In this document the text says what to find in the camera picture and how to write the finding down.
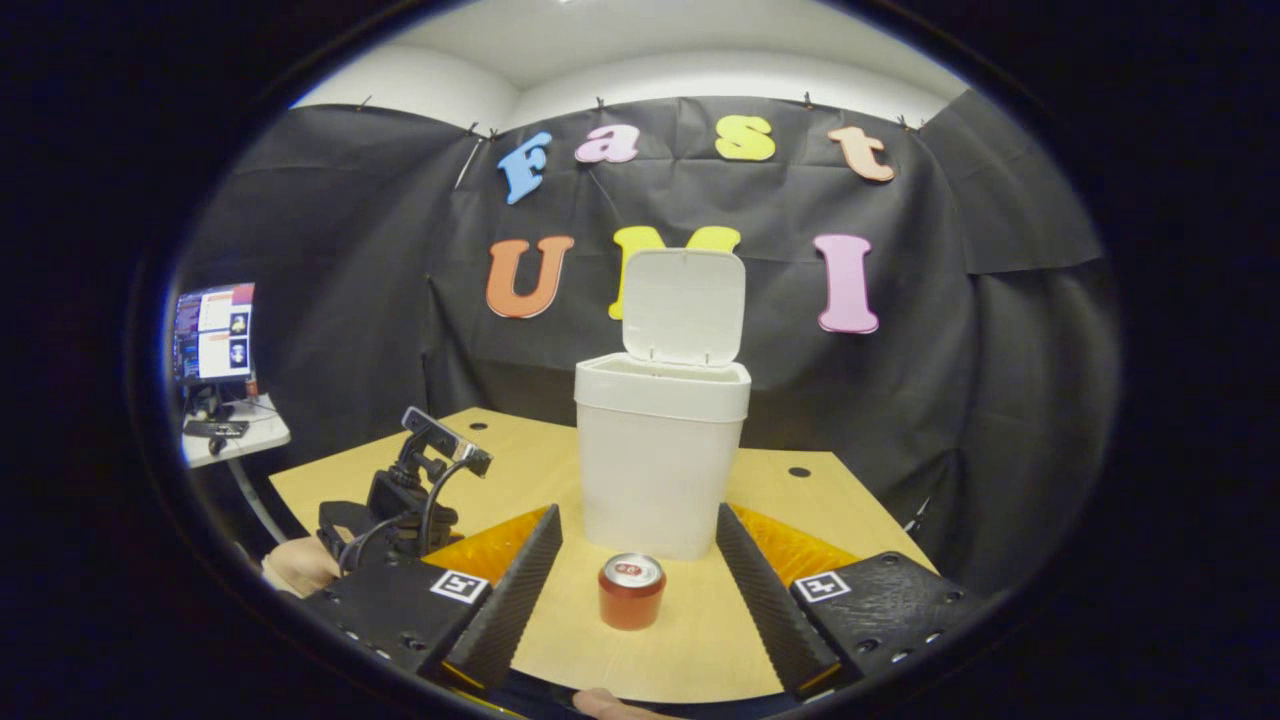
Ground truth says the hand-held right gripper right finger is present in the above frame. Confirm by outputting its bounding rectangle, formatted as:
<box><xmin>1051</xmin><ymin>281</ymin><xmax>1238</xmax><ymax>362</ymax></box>
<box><xmin>716</xmin><ymin>502</ymin><xmax>987</xmax><ymax>699</ymax></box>

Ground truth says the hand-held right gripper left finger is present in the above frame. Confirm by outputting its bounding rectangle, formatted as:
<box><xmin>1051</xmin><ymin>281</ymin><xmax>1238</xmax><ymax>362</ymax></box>
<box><xmin>300</xmin><ymin>503</ymin><xmax>564</xmax><ymax>691</ymax></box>

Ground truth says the red pop can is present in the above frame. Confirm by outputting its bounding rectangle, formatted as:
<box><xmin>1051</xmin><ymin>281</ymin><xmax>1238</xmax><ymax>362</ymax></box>
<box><xmin>598</xmin><ymin>553</ymin><xmax>667</xmax><ymax>631</ymax></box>

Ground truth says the white desktop garbage bin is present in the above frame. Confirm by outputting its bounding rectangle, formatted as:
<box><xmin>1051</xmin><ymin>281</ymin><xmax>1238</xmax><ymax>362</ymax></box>
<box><xmin>574</xmin><ymin>248</ymin><xmax>753</xmax><ymax>561</ymax></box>

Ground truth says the wooden desktop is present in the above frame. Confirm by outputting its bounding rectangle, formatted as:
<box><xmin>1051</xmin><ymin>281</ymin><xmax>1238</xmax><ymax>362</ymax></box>
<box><xmin>268</xmin><ymin>407</ymin><xmax>939</xmax><ymax>704</ymax></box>

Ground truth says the white side table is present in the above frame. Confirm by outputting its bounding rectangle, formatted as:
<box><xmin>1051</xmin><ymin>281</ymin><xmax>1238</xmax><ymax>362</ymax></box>
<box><xmin>182</xmin><ymin>395</ymin><xmax>293</xmax><ymax>469</ymax></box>

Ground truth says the black backdrop cloth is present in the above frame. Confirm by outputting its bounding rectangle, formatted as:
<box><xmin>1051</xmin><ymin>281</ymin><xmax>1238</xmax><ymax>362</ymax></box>
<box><xmin>170</xmin><ymin>90</ymin><xmax>1121</xmax><ymax>601</ymax></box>

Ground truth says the computer monitor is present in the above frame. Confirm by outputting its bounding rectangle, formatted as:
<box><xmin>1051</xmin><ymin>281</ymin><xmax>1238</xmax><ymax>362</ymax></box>
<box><xmin>172</xmin><ymin>283</ymin><xmax>256</xmax><ymax>386</ymax></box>

